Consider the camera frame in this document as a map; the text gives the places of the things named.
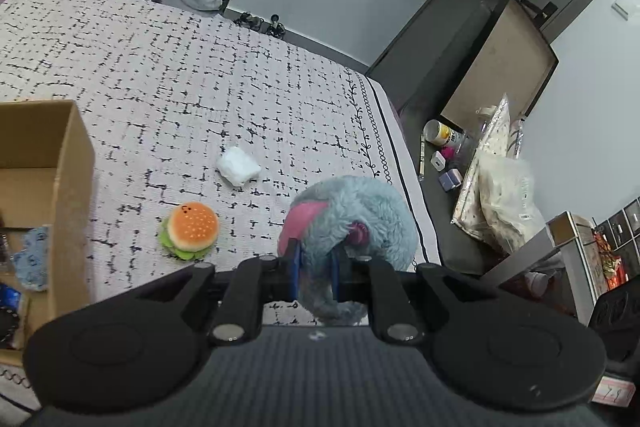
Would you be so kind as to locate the patterned wrapping paper roll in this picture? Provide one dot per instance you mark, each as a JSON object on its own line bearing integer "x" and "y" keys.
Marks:
{"x": 468, "y": 213}

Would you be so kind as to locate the clear plastic bag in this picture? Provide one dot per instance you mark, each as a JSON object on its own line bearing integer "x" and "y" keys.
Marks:
{"x": 507, "y": 193}

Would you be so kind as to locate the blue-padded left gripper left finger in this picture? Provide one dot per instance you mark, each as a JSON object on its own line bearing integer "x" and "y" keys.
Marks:
{"x": 243, "y": 293}

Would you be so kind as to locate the hamburger plush toy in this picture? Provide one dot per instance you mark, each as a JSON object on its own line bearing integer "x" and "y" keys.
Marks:
{"x": 190, "y": 230}

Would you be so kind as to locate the white yellow jar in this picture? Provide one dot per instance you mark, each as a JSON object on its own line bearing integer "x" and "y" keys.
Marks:
{"x": 441, "y": 135}

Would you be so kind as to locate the blue denim fabric toy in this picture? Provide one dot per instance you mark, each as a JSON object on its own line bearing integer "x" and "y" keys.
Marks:
{"x": 31, "y": 261}

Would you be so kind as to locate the brown cardboard board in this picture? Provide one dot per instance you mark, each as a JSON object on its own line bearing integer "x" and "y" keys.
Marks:
{"x": 515, "y": 61}

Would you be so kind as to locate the grey patterned blanket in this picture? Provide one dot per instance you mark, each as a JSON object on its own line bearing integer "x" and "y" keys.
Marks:
{"x": 164, "y": 93}

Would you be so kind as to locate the white crumpled tissue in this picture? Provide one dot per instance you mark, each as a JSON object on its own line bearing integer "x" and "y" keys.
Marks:
{"x": 237, "y": 167}

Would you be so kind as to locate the purple small box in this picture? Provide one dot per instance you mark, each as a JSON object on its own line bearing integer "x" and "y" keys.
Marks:
{"x": 450, "y": 180}

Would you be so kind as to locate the white charger plug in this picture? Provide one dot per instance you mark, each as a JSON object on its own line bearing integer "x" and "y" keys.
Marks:
{"x": 438, "y": 161}

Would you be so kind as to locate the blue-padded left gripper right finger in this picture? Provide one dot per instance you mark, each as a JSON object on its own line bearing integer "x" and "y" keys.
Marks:
{"x": 373, "y": 282}

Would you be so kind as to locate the blue-grey fluffy plush toy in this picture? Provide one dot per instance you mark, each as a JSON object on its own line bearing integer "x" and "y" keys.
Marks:
{"x": 367, "y": 216}

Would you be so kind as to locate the cardboard box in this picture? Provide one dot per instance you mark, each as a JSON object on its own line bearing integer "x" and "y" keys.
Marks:
{"x": 47, "y": 162}

